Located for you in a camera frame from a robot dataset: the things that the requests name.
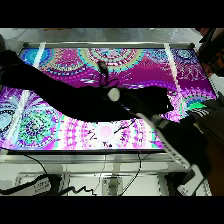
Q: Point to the grey garment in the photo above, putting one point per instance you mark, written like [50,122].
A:
[213,123]

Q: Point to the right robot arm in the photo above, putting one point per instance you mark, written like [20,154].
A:
[176,140]

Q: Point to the heap of clothes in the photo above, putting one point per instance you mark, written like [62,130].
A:
[213,46]

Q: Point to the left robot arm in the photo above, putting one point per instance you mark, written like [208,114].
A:
[41,186]

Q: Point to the brown garment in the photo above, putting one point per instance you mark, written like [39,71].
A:
[216,166]

